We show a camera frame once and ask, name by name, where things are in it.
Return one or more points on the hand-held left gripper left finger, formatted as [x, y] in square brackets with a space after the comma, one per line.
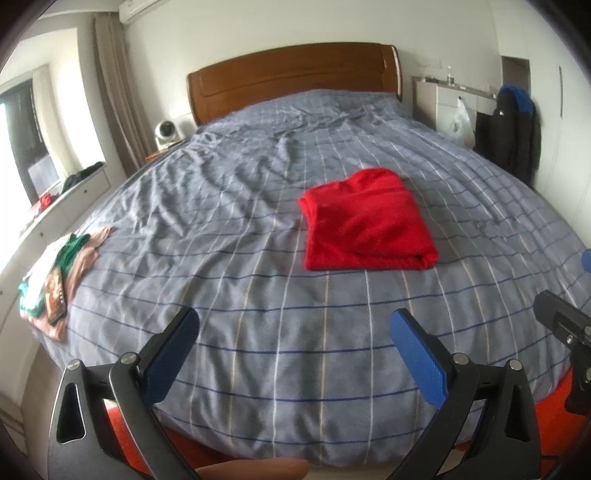
[168, 357]

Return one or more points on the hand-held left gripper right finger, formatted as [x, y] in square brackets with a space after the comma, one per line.
[420, 357]

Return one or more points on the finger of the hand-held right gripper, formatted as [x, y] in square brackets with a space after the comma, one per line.
[587, 261]

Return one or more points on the red sweater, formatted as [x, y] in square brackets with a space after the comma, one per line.
[369, 221]

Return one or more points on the pile of folded clothes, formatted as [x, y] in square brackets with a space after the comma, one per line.
[85, 263]

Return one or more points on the black clothes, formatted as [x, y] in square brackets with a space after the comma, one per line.
[83, 174]

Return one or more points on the person's left hand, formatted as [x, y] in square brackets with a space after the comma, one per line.
[254, 468]

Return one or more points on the red bed base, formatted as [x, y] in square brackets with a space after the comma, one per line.
[134, 434]

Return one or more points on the green garment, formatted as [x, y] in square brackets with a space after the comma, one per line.
[69, 251]

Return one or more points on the white wardrobe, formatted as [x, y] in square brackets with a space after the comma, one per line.
[568, 115]

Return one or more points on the black jacket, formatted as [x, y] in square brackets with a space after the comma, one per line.
[505, 138]

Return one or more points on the bed with grey checked cover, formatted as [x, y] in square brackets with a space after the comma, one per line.
[221, 207]

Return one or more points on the blue garment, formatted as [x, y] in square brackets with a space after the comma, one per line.
[521, 99]

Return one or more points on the white windowsill cabinet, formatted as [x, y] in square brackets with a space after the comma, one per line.
[69, 207]

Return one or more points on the white plastic bag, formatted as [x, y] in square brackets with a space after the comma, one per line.
[459, 121]

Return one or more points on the small red cloth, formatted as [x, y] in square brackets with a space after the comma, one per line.
[45, 201]

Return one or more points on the wooden nightstand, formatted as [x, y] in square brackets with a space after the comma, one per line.
[157, 155]

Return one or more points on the white bedside cabinet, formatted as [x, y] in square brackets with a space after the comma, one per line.
[438, 101]

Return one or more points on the clear bottle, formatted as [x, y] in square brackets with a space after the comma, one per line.
[450, 77]

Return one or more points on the beige curtain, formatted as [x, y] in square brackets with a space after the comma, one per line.
[122, 92]

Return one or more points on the window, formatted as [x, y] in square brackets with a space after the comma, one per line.
[21, 129]

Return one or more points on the wooden headboard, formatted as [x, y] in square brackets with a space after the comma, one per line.
[286, 78]

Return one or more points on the white air conditioner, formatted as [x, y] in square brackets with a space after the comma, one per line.
[141, 9]

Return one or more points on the white round camera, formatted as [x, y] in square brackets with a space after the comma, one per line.
[165, 133]

